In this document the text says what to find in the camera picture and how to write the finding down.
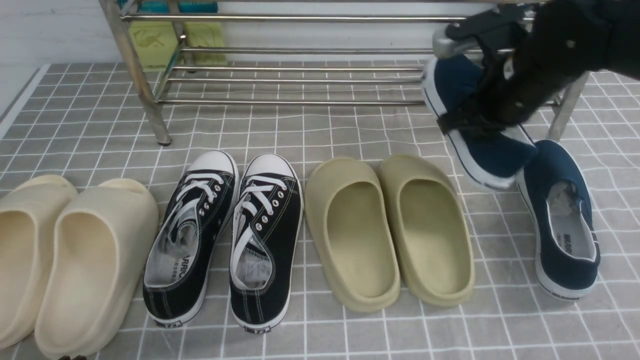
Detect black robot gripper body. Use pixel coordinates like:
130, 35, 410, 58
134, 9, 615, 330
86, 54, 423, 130
482, 0, 613, 126

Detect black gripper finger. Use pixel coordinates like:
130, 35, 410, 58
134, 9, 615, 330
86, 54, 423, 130
438, 95, 506, 137
432, 5, 535, 59

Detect navy slip-on shoe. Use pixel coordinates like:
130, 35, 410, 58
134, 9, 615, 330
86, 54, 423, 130
516, 139, 601, 302
422, 55, 538, 191

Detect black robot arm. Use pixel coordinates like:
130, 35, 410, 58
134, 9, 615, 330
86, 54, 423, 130
433, 0, 640, 135

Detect silver metal shoe rack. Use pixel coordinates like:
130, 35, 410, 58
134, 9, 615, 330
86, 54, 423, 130
98, 0, 591, 147

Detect olive foam slipper right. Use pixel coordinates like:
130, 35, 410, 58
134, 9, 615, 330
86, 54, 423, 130
378, 154, 475, 308

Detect olive foam slipper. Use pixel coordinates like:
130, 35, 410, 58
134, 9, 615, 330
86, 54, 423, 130
304, 157, 401, 313
378, 154, 475, 308

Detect olive foam slipper left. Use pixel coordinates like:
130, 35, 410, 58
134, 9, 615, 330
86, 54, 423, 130
304, 157, 401, 313

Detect black canvas sneaker right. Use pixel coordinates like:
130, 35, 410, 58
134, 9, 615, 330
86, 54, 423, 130
229, 153, 304, 334

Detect black canvas sneaker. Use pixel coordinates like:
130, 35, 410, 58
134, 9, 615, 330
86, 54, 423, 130
229, 153, 304, 334
142, 150, 240, 329

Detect green block right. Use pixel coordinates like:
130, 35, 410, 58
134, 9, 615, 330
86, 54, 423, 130
185, 22, 227, 66

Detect black canvas sneaker left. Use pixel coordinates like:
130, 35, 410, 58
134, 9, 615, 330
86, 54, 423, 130
142, 150, 240, 329

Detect cream foam slipper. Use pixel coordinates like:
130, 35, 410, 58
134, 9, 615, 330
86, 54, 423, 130
0, 174, 78, 349
34, 178, 159, 360

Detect grey checked floor cloth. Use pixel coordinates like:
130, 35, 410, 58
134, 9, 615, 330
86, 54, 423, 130
1, 63, 639, 360

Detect cream foam slipper far left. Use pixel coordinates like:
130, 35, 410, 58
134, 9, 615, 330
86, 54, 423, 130
0, 174, 78, 349

